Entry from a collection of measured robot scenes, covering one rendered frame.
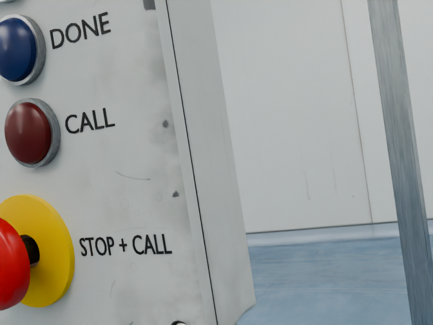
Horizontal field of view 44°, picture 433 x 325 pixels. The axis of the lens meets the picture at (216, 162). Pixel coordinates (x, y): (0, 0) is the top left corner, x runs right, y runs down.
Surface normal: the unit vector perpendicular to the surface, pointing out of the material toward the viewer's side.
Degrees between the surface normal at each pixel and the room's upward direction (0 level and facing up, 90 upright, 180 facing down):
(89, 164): 90
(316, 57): 90
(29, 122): 88
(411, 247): 90
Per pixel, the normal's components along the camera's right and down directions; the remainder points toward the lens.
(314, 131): -0.36, 0.11
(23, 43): -0.12, 0.04
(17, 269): 0.54, 0.04
